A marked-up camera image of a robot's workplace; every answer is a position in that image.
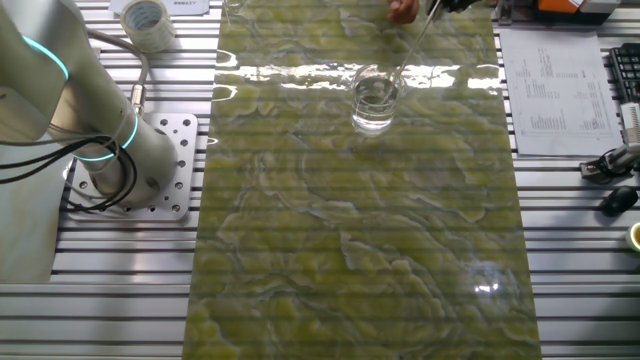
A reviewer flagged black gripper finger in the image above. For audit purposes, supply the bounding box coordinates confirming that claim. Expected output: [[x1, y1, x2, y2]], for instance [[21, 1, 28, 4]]
[[424, 0, 445, 22], [442, 0, 481, 15]]

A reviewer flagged clear glass stirring rod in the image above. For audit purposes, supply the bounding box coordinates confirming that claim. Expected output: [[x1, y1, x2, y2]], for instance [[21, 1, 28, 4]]
[[379, 0, 444, 104]]

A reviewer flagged glass beaker with water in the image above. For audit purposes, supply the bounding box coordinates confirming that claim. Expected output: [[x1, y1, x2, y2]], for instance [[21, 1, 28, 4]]
[[349, 63, 405, 137]]

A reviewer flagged person's bare hand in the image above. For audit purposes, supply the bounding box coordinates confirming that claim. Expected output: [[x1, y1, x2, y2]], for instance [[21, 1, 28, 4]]
[[386, 0, 421, 26]]

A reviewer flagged orange grey device box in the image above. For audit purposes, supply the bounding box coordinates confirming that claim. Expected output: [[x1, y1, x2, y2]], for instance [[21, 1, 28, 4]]
[[532, 0, 621, 25]]

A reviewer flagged paper sheet with printed table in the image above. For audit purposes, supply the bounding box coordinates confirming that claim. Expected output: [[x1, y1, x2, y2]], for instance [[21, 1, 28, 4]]
[[499, 29, 624, 157]]

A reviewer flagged black keyboard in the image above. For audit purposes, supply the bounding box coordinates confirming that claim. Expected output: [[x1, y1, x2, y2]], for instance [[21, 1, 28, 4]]
[[608, 43, 640, 104]]

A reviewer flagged green marble pattern mat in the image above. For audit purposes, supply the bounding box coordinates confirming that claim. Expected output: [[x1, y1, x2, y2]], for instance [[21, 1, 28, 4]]
[[182, 0, 544, 360]]

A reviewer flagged paper sheet with text lines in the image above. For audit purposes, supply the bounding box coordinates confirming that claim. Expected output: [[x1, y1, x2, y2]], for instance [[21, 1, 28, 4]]
[[108, 0, 211, 16]]

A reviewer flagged black computer mouse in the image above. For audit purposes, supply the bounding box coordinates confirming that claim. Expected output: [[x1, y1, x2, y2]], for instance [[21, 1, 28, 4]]
[[598, 185, 640, 218]]

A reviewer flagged white tape roll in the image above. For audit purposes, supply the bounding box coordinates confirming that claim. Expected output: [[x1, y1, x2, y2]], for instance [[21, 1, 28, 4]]
[[119, 0, 177, 54]]

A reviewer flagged yellowish tape roll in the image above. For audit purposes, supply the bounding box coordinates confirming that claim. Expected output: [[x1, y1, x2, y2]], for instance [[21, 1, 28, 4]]
[[624, 222, 640, 254]]

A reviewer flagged grey metal bracket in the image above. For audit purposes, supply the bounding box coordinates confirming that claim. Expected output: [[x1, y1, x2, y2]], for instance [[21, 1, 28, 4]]
[[495, 0, 517, 26]]

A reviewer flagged silver ribbed camera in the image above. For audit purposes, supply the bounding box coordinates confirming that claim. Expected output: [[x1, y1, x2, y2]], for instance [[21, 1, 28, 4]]
[[619, 102, 640, 146]]

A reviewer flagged metal camera clamp stand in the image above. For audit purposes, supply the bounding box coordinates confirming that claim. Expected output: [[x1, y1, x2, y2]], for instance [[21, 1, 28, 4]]
[[579, 144, 640, 182]]

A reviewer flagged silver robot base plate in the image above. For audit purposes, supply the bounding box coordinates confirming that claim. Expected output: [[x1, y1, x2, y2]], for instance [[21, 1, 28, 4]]
[[64, 112, 200, 223]]

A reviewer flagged grey base cable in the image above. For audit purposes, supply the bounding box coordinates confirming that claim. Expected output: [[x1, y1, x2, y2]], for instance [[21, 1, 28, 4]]
[[84, 28, 151, 114]]

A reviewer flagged black base cable loop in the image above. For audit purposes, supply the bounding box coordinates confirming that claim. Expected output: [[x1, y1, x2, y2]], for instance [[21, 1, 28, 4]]
[[0, 134, 140, 211]]

